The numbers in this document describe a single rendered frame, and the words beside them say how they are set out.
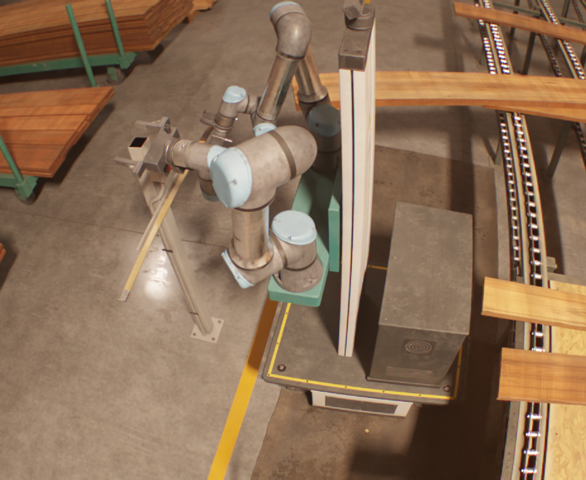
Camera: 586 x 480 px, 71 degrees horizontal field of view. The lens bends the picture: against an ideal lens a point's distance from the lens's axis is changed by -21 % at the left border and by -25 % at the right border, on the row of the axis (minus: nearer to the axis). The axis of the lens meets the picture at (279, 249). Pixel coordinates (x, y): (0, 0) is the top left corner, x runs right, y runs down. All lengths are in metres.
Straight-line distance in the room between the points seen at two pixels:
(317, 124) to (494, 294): 0.88
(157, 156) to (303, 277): 0.55
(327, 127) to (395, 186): 1.61
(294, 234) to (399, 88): 1.37
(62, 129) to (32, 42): 1.80
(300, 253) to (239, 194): 0.45
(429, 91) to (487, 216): 1.05
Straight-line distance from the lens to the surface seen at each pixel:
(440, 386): 2.20
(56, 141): 3.54
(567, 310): 1.93
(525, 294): 1.88
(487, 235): 3.17
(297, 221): 1.42
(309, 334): 2.29
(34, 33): 5.08
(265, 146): 1.03
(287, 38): 1.55
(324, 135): 1.75
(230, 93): 1.78
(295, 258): 1.43
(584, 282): 2.19
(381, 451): 2.42
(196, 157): 1.34
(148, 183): 1.86
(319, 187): 1.82
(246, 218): 1.15
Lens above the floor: 2.35
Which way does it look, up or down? 52 degrees down
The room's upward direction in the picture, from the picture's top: 8 degrees counter-clockwise
